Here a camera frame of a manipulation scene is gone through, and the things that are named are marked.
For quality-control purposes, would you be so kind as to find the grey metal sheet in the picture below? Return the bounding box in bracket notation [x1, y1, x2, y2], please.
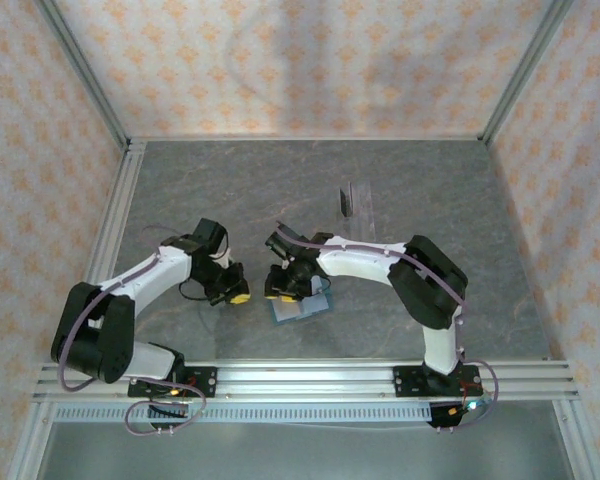
[37, 422, 579, 480]

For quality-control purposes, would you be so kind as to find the clear acrylic card stand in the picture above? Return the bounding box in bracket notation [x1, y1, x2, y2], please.
[335, 178, 377, 240]

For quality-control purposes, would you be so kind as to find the slotted grey cable duct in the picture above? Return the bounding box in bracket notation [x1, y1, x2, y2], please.
[54, 403, 434, 424]

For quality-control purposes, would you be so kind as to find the thin aluminium rear rail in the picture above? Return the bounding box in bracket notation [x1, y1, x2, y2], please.
[128, 133, 486, 143]

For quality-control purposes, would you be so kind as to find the wide aluminium frame rail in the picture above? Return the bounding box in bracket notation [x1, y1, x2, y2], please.
[32, 360, 580, 401]

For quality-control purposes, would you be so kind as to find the blue card holder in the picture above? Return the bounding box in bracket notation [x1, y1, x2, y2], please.
[270, 277, 335, 327]

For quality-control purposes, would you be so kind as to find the aluminium frame post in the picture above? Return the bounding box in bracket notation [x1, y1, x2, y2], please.
[33, 0, 131, 149]
[9, 399, 56, 480]
[479, 0, 576, 146]
[552, 399, 600, 480]

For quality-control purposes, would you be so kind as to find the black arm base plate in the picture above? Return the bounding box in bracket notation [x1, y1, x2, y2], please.
[393, 364, 481, 399]
[127, 366, 218, 400]

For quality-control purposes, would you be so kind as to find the purple sleeved cable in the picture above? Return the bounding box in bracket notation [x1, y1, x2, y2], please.
[276, 222, 502, 434]
[59, 224, 205, 437]

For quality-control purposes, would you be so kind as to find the aluminium side floor rail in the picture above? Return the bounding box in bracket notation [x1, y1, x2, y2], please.
[59, 139, 149, 362]

